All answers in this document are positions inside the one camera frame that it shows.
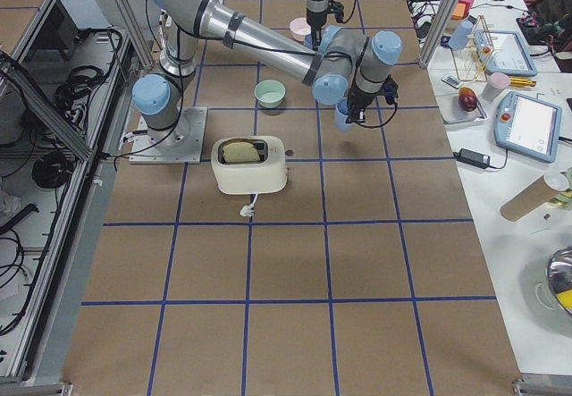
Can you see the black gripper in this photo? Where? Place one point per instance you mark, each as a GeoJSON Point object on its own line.
{"type": "Point", "coordinates": [315, 22]}
{"type": "Point", "coordinates": [358, 101]}

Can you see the blue cup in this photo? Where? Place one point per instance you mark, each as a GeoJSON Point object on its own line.
{"type": "Point", "coordinates": [460, 36]}
{"type": "Point", "coordinates": [342, 116]}

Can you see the pink bowl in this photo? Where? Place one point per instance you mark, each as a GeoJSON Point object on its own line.
{"type": "Point", "coordinates": [299, 29]}

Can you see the green bowl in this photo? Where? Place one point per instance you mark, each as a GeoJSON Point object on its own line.
{"type": "Point", "coordinates": [269, 93]}

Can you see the metal tray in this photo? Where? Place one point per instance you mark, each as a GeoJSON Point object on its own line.
{"type": "Point", "coordinates": [454, 115]}

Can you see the small remote control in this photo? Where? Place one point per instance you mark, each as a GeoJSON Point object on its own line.
{"type": "Point", "coordinates": [452, 81]}

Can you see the red apple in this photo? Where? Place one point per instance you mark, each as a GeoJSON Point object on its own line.
{"type": "Point", "coordinates": [467, 99]}

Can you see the blue cup on rack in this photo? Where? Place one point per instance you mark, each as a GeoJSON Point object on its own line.
{"type": "Point", "coordinates": [460, 36]}

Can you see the black power adapter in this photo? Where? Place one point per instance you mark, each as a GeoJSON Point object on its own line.
{"type": "Point", "coordinates": [472, 158]}

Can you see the cream toaster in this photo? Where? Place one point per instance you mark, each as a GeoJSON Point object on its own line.
{"type": "Point", "coordinates": [269, 175]}

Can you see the toast slice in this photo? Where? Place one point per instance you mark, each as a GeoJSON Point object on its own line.
{"type": "Point", "coordinates": [240, 152]}

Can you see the pink white cup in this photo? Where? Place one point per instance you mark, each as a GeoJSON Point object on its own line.
{"type": "Point", "coordinates": [495, 84]}

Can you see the teach pendant far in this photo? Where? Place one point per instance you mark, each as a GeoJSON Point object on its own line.
{"type": "Point", "coordinates": [505, 52]}

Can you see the teach pendant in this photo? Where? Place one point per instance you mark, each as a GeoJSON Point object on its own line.
{"type": "Point", "coordinates": [505, 52]}
{"type": "Point", "coordinates": [528, 126]}

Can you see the teach pendant near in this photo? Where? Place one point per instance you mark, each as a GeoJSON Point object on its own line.
{"type": "Point", "coordinates": [528, 126]}

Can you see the cardboard tube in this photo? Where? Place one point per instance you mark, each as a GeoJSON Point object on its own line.
{"type": "Point", "coordinates": [545, 188]}

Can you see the steel mixing bowl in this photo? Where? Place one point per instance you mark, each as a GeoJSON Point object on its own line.
{"type": "Point", "coordinates": [554, 291]}

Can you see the gold wire rack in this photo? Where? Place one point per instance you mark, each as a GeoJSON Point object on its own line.
{"type": "Point", "coordinates": [471, 62]}

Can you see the aluminium frame post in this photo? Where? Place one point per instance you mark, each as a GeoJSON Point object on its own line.
{"type": "Point", "coordinates": [433, 38]}

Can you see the toaster cord plug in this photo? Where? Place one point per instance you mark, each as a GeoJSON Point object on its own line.
{"type": "Point", "coordinates": [249, 209]}

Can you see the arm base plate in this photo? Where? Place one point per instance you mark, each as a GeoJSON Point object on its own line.
{"type": "Point", "coordinates": [184, 144]}

